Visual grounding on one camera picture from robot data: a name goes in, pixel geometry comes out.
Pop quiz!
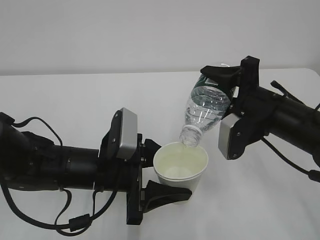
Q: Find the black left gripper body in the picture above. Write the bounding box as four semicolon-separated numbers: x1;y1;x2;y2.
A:
126;133;150;218

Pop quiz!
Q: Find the white paper cup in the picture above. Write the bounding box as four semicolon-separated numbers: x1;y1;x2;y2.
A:
153;142;209;192

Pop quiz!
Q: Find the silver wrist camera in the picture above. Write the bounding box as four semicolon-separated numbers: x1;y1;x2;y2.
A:
116;107;138;160
218;113;242;160

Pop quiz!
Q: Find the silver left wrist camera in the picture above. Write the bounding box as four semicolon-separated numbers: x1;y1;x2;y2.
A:
116;107;138;160

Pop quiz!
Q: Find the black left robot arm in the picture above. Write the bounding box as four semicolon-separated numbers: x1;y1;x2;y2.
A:
0;108;192;225

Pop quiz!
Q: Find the clear water bottle green label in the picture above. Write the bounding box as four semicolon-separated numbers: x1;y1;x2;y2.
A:
179;64;235;147

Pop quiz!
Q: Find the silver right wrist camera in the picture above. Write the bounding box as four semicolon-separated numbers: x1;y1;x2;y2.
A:
218;113;242;160

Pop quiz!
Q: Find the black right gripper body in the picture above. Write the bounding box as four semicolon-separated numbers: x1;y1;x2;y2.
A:
228;55;277;118

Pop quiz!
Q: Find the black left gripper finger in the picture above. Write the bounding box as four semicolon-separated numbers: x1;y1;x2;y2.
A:
144;180;192;213
142;138;162;168

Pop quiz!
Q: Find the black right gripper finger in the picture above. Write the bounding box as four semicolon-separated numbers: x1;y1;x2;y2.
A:
200;65;242;90

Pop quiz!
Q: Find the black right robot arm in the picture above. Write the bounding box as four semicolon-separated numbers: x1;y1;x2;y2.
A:
200;56;320;164

